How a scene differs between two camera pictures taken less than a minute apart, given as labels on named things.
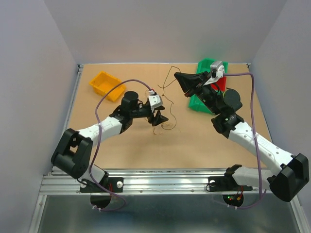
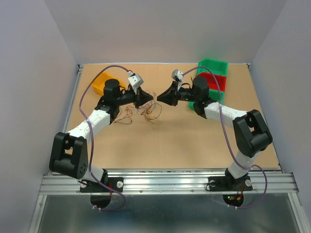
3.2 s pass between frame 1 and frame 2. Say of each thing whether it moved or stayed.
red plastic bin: stayed
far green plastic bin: stayed
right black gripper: moved
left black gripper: moved
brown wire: moved
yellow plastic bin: stayed
